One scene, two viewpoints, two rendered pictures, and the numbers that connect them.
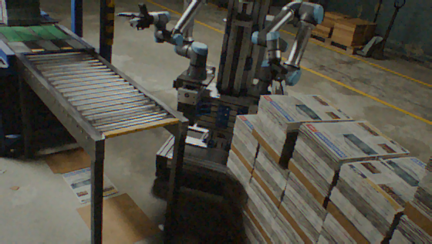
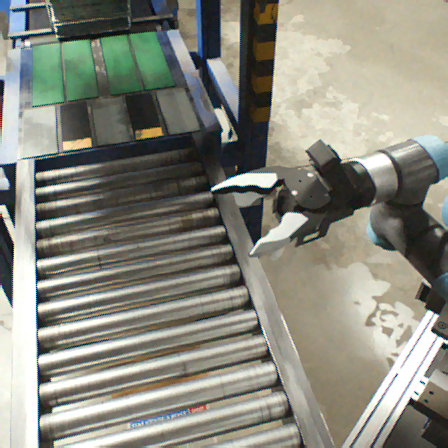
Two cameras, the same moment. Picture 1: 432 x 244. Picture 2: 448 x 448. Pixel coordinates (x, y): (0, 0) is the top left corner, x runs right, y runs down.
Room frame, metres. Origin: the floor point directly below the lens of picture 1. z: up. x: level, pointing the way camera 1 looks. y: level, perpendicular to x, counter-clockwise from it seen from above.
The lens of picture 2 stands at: (1.80, 0.39, 1.72)
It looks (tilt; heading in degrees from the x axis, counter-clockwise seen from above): 46 degrees down; 29
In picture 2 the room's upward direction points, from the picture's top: straight up
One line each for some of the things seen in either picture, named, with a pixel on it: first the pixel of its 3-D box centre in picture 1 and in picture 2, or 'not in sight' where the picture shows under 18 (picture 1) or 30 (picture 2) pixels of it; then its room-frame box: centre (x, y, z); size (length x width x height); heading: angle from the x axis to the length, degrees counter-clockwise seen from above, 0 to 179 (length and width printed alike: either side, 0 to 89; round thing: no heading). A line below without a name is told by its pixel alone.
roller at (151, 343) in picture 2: (91, 86); (152, 343); (2.24, 0.81, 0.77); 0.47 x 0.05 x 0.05; 134
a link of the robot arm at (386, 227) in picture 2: (161, 34); (400, 220); (2.47, 0.43, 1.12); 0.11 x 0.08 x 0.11; 54
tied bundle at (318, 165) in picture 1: (345, 161); not in sight; (1.50, -0.59, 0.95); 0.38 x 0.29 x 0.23; 114
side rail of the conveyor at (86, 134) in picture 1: (51, 97); (31, 381); (2.06, 0.99, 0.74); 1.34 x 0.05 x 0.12; 44
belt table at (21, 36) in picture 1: (38, 43); (105, 96); (2.98, 1.51, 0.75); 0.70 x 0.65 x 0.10; 44
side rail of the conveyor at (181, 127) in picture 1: (127, 86); (268, 328); (2.41, 0.62, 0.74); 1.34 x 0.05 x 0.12; 44
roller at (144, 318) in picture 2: (86, 83); (147, 318); (2.29, 0.85, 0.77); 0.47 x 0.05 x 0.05; 134
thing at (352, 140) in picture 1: (355, 138); not in sight; (1.50, -0.60, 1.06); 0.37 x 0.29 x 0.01; 114
